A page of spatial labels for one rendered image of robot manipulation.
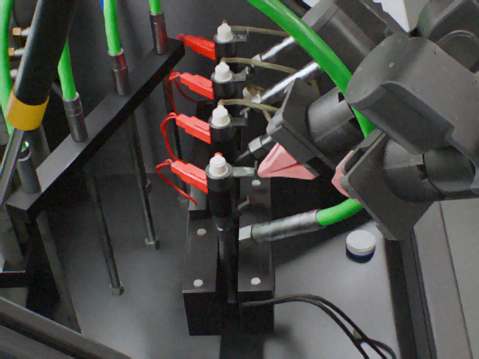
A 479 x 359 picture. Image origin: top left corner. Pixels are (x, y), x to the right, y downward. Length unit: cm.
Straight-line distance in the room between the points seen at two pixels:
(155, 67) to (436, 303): 43
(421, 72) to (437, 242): 56
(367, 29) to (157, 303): 54
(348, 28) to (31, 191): 39
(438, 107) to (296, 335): 64
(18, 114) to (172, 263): 78
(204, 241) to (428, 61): 55
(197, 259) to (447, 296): 28
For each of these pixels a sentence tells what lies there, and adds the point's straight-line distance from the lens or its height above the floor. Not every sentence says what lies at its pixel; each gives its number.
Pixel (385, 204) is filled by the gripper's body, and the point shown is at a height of 127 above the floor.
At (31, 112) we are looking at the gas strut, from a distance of 48.
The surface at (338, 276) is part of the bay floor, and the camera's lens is 121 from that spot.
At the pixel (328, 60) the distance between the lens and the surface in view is 69.
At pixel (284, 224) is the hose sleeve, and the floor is 116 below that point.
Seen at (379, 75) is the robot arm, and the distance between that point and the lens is 58.
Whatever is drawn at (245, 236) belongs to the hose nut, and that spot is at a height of 113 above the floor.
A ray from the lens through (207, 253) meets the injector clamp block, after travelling 105.
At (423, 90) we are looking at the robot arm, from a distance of 56.
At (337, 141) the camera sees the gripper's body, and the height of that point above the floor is 119.
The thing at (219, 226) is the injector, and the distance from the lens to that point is 99.
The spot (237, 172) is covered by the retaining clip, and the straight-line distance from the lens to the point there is 94.
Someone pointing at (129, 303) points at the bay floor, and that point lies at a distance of 121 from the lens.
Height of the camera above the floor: 175
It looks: 43 degrees down
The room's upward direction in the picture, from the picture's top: 5 degrees counter-clockwise
